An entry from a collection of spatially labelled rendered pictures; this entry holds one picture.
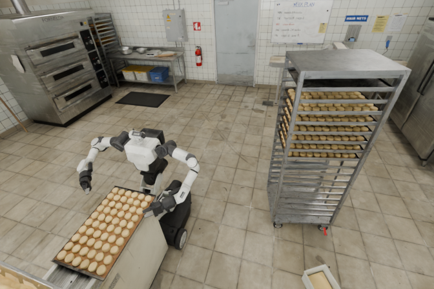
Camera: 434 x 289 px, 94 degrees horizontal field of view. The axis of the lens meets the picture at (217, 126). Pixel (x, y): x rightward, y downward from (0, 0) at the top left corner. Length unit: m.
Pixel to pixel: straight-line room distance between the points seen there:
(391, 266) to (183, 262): 2.01
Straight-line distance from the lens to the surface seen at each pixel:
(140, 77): 6.05
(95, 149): 2.16
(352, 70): 1.53
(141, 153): 1.75
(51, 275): 1.83
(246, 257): 2.48
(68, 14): 5.03
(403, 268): 2.95
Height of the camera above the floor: 2.28
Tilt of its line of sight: 35 degrees down
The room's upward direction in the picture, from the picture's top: 3 degrees counter-clockwise
